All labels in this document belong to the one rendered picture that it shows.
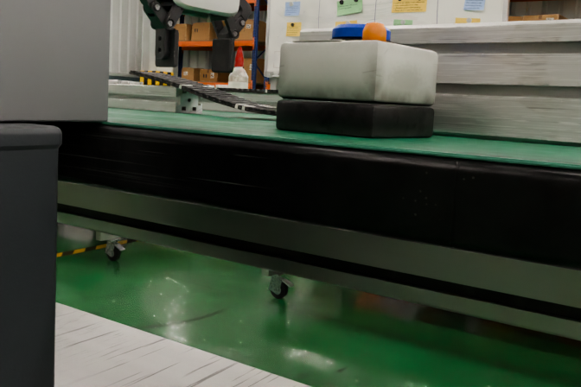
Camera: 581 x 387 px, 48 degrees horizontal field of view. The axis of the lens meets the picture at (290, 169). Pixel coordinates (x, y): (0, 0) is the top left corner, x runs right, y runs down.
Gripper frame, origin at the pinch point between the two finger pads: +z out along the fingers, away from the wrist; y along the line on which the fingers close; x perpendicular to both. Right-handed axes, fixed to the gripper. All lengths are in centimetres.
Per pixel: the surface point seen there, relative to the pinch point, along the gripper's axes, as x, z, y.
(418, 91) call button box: 35.2, 3.1, 11.7
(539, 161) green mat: 47, 6, 22
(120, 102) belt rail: -11.2, 5.4, 2.0
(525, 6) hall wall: -350, -169, -1017
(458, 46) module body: 34.1, -0.7, 3.9
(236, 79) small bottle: -29.8, 0.8, -36.9
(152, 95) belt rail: -5.0, 4.4, 2.0
